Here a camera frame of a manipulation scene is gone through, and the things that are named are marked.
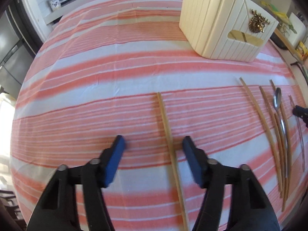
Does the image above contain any grey refrigerator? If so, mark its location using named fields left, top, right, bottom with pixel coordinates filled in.
left=1, top=5, right=39, bottom=99

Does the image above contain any wire basket with bags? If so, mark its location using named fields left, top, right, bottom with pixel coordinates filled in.
left=260, top=1, right=297, bottom=36

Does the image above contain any yellow snack packet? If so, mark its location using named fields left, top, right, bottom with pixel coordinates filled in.
left=295, top=41, right=308, bottom=61

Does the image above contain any pink striped tablecloth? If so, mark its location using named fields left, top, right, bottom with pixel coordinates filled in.
left=11, top=0, right=307, bottom=230

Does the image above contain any cream utensil holder box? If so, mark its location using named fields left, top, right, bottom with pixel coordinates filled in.
left=179, top=0, right=279, bottom=62

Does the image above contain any thin chopstick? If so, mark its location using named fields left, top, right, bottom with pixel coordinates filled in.
left=289, top=95, right=305, bottom=172

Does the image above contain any wooden chopstick short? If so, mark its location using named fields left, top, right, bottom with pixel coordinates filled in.
left=274, top=113, right=285, bottom=198

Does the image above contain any white knife block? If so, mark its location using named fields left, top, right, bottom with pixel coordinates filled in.
left=287, top=13, right=307, bottom=49

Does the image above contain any steel spoon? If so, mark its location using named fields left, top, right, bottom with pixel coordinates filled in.
left=273, top=87, right=289, bottom=178

